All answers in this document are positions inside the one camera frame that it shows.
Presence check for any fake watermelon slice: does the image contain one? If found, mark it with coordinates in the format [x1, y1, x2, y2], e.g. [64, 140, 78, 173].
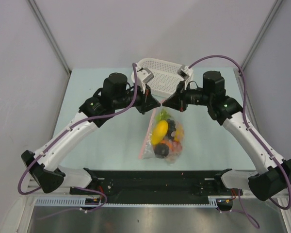
[171, 141, 183, 154]

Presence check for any purple cable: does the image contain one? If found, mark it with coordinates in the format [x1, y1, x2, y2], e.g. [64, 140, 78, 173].
[188, 55, 291, 210]
[17, 63, 146, 196]

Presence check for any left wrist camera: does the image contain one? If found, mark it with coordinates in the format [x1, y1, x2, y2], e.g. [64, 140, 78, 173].
[137, 68, 154, 93]

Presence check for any fake black grape bunch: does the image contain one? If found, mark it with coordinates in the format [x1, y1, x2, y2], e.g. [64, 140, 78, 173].
[166, 119, 177, 140]

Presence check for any fake green lettuce leaf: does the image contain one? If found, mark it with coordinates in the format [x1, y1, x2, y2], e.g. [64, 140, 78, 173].
[155, 108, 171, 122]

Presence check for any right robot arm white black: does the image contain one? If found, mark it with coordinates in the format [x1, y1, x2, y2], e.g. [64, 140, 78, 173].
[162, 71, 291, 201]

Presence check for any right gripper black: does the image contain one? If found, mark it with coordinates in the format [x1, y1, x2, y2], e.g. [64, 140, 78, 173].
[163, 80, 212, 112]

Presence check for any white slotted cable duct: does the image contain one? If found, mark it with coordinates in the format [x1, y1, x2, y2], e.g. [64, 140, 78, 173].
[35, 197, 101, 207]

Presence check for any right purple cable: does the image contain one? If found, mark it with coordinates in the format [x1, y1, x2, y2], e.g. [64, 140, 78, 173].
[188, 55, 291, 210]

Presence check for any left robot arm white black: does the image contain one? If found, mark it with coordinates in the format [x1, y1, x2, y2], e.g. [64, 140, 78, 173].
[21, 68, 161, 194]

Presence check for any yellow fake lemon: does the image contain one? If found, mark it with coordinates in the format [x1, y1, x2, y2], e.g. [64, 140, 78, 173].
[151, 120, 168, 145]

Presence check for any yellow fake bell pepper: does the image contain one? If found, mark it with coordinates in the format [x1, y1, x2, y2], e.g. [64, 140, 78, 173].
[174, 128, 184, 142]

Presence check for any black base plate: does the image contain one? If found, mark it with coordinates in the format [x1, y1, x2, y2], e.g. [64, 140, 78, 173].
[69, 170, 239, 205]

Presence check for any dark purple fake plum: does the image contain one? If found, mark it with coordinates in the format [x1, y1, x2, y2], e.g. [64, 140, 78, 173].
[153, 143, 170, 158]

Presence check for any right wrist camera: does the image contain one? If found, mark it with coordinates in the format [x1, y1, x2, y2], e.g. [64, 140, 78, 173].
[177, 65, 194, 84]

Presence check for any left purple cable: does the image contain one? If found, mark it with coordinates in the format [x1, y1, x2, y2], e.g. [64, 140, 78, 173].
[17, 63, 146, 196]

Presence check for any orange fake orange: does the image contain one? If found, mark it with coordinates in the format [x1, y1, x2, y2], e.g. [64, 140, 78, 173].
[163, 140, 177, 151]

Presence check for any clear zip top bag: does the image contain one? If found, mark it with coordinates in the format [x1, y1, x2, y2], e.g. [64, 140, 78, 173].
[138, 106, 185, 164]

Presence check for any white perforated plastic basket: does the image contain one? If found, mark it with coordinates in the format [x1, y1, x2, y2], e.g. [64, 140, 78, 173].
[131, 58, 184, 98]

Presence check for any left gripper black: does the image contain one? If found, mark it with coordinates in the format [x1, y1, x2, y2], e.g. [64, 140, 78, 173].
[113, 82, 160, 114]

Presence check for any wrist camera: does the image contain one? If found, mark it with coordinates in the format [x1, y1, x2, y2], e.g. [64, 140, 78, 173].
[177, 65, 194, 84]
[137, 68, 154, 93]

